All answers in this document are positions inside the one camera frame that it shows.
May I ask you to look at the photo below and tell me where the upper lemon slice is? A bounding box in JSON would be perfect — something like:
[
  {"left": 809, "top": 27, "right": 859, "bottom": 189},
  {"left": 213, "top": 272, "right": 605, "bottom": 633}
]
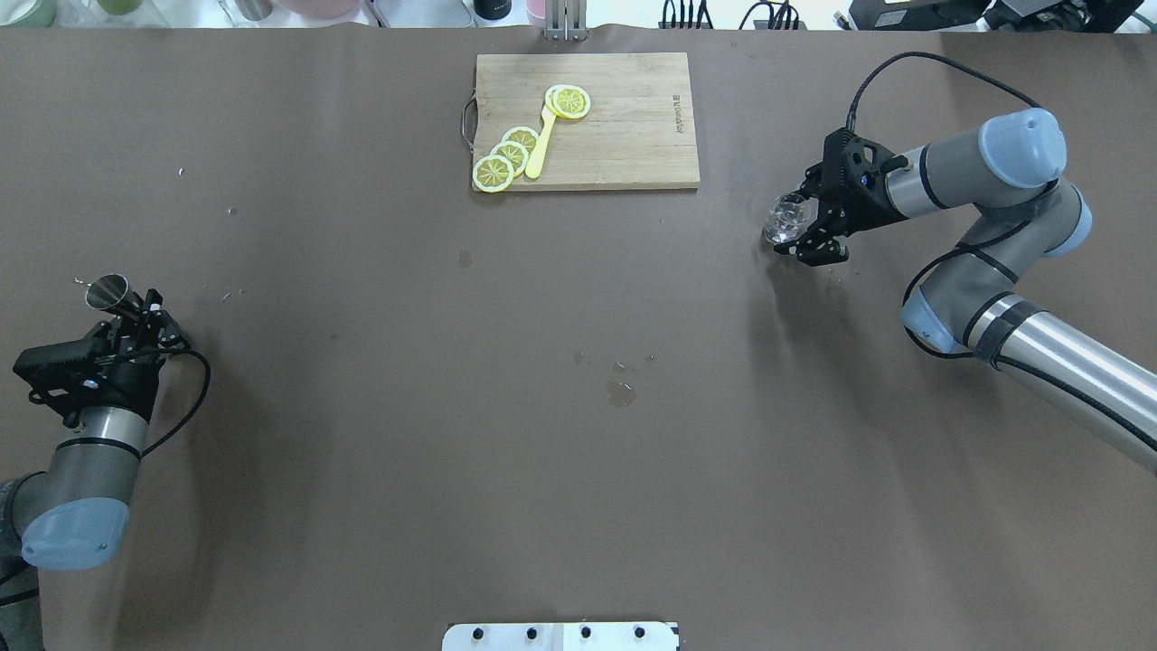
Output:
[{"left": 503, "top": 125, "right": 539, "bottom": 154}]

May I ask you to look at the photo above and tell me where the aluminium frame post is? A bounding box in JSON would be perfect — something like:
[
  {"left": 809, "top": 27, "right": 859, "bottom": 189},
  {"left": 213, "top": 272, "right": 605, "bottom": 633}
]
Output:
[{"left": 544, "top": 0, "right": 589, "bottom": 42}]

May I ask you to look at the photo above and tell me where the black thermos bottle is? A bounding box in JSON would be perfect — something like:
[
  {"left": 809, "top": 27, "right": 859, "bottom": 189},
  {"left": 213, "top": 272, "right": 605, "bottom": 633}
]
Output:
[{"left": 471, "top": 0, "right": 513, "bottom": 22}]

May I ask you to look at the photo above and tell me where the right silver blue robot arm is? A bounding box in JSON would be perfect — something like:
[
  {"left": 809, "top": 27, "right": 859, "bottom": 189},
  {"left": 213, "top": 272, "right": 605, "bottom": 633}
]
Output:
[{"left": 764, "top": 108, "right": 1156, "bottom": 473}]

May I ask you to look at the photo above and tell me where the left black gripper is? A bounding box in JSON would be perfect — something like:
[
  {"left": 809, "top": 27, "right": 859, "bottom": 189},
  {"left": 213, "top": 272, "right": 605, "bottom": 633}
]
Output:
[{"left": 62, "top": 288, "right": 191, "bottom": 426}]

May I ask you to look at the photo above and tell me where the lemon slice on fork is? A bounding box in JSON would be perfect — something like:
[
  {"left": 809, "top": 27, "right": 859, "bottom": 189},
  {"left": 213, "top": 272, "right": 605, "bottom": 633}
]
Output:
[{"left": 544, "top": 86, "right": 592, "bottom": 119}]

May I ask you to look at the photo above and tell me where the black orange usb hub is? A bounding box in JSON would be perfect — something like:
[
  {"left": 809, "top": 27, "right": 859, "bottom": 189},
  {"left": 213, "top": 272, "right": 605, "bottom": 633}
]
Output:
[{"left": 657, "top": 0, "right": 714, "bottom": 30}]

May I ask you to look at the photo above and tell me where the lemon slice near handle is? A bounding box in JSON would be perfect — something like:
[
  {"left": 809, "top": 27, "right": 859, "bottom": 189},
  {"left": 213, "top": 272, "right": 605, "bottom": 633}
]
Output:
[{"left": 471, "top": 154, "right": 517, "bottom": 193}]

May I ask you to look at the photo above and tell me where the middle lemon slice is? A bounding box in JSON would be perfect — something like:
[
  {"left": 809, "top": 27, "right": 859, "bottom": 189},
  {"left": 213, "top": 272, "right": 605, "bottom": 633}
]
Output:
[{"left": 491, "top": 139, "right": 531, "bottom": 177}]

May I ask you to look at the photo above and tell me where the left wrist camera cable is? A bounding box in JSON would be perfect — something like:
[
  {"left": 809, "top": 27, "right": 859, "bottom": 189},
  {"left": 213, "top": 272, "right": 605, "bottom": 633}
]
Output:
[{"left": 140, "top": 347, "right": 212, "bottom": 458}]

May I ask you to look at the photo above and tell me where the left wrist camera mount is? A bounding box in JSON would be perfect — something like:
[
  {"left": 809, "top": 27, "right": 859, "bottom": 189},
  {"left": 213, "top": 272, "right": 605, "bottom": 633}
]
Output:
[{"left": 13, "top": 321, "right": 112, "bottom": 405}]

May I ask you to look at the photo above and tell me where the pink bowl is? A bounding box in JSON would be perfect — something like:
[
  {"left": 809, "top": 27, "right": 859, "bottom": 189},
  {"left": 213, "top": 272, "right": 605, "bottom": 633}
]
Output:
[{"left": 277, "top": 0, "right": 360, "bottom": 20}]

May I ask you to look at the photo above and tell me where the wooden cutting board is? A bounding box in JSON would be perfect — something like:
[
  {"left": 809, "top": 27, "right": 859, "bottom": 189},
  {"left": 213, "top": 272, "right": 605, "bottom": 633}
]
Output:
[{"left": 474, "top": 52, "right": 700, "bottom": 193}]

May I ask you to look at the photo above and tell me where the steel jigger shaker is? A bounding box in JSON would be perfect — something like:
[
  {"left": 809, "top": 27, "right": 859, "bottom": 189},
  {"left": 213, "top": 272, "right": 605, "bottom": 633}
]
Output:
[{"left": 84, "top": 275, "right": 142, "bottom": 320}]

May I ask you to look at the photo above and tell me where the green cup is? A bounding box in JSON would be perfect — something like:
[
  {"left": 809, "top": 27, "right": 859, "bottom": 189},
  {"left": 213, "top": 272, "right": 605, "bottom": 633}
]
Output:
[{"left": 1, "top": 0, "right": 57, "bottom": 28}]

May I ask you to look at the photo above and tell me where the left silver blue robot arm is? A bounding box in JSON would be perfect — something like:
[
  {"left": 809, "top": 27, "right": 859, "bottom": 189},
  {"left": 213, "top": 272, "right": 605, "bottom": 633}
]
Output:
[{"left": 1, "top": 275, "right": 194, "bottom": 650}]

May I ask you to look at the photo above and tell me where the pink cup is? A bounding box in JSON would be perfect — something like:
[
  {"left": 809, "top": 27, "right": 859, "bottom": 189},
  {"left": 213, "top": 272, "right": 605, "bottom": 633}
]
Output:
[{"left": 524, "top": 0, "right": 546, "bottom": 25}]

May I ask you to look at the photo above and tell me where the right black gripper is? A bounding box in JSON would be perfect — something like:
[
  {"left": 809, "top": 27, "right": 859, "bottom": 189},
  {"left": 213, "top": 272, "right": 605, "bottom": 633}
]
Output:
[{"left": 774, "top": 162, "right": 905, "bottom": 267}]

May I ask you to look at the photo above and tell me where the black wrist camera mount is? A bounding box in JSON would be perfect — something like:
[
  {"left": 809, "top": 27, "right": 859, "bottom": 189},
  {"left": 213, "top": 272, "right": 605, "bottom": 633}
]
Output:
[{"left": 818, "top": 127, "right": 912, "bottom": 201}]

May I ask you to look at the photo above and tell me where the white pedestal base plate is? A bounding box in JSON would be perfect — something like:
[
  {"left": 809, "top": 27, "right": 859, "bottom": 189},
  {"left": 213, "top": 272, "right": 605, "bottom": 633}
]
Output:
[{"left": 441, "top": 621, "right": 681, "bottom": 650}]

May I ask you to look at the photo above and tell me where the clear glass measuring cup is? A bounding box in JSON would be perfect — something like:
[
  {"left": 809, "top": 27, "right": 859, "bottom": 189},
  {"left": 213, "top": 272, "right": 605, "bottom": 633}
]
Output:
[{"left": 762, "top": 191, "right": 815, "bottom": 246}]

